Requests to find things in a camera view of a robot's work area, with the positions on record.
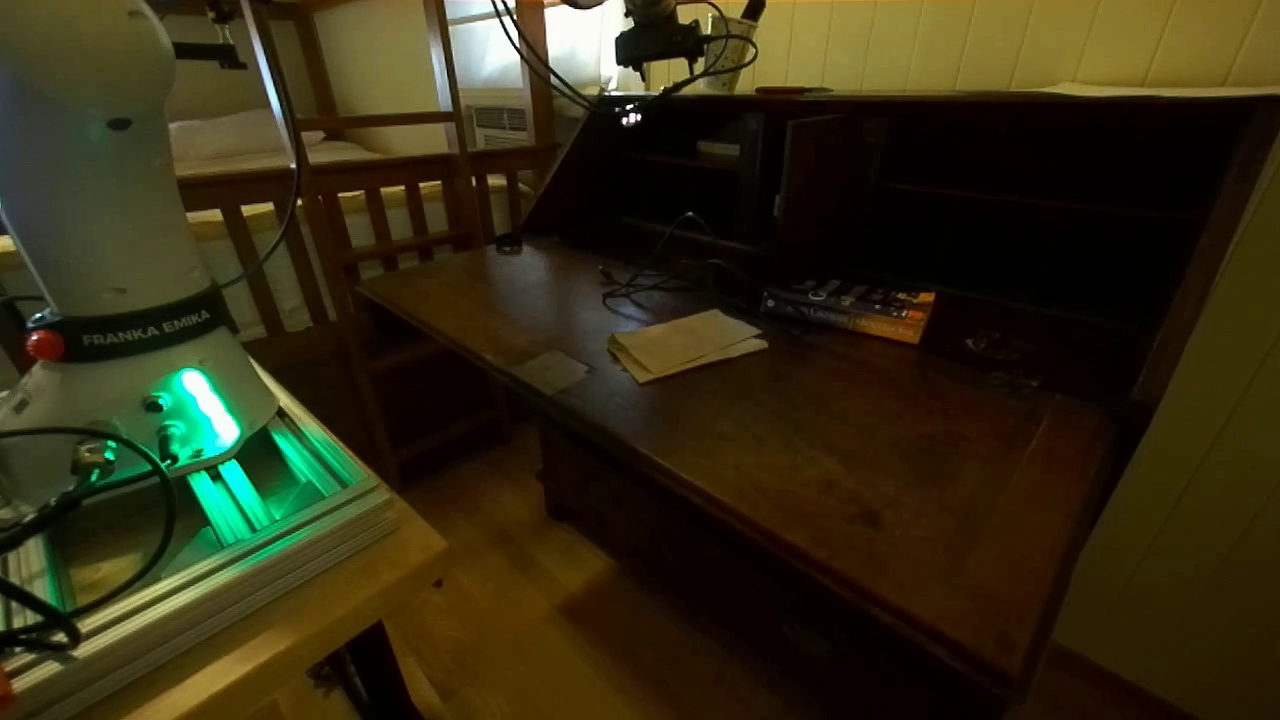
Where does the black base cable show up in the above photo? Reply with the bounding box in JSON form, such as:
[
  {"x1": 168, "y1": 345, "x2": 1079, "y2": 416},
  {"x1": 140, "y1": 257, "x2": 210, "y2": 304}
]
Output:
[{"x1": 0, "y1": 423, "x2": 179, "y2": 658}]

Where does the white dotted paper cup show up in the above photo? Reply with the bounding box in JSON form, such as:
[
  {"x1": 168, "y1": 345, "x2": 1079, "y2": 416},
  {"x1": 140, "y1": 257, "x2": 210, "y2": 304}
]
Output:
[{"x1": 700, "y1": 13, "x2": 768, "y2": 95}]

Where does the white radiator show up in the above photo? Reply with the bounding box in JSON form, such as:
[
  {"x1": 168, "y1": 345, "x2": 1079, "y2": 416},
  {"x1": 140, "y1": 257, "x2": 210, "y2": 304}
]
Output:
[{"x1": 458, "y1": 95, "x2": 540, "y2": 150}]

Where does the thin black cord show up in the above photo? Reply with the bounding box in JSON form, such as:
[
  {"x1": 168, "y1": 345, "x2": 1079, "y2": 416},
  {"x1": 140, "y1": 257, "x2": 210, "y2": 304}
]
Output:
[{"x1": 596, "y1": 212, "x2": 771, "y2": 329}]

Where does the white notepad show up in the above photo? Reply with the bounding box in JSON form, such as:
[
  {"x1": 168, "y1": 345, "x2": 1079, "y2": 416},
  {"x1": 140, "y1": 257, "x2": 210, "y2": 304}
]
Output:
[{"x1": 608, "y1": 304, "x2": 771, "y2": 389}]

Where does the white bed mattress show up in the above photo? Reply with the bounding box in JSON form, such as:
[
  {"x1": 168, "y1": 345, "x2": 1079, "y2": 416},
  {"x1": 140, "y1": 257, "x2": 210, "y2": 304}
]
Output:
[{"x1": 163, "y1": 99, "x2": 536, "y2": 243}]

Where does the wooden chair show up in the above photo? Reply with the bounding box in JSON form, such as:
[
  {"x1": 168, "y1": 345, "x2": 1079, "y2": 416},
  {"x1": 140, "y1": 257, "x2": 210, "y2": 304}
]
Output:
[{"x1": 171, "y1": 0, "x2": 566, "y2": 488}]

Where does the small pale paper square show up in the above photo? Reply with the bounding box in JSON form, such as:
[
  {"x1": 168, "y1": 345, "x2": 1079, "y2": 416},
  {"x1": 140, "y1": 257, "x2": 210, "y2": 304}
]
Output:
[{"x1": 515, "y1": 348, "x2": 591, "y2": 401}]

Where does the dark wooden secretary cabinet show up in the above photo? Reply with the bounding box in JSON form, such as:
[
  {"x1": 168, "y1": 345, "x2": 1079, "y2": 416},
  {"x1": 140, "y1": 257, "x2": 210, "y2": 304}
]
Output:
[{"x1": 354, "y1": 83, "x2": 1280, "y2": 710}]

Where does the white paper sheet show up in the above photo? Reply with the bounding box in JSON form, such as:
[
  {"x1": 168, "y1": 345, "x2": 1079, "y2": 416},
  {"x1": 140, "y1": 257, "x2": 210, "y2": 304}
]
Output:
[{"x1": 1047, "y1": 80, "x2": 1280, "y2": 105}]

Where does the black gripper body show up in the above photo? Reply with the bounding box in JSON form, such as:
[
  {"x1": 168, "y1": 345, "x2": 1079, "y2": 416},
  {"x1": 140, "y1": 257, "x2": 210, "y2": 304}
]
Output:
[{"x1": 611, "y1": 0, "x2": 712, "y2": 73}]

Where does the light wooden table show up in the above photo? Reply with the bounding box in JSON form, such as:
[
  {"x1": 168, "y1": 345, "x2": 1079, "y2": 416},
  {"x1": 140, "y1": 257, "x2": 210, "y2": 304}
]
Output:
[{"x1": 75, "y1": 505, "x2": 451, "y2": 720}]

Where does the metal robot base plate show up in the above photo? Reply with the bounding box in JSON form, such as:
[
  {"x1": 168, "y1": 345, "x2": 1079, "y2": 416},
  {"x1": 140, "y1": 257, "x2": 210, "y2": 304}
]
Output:
[{"x1": 0, "y1": 355, "x2": 404, "y2": 720}]

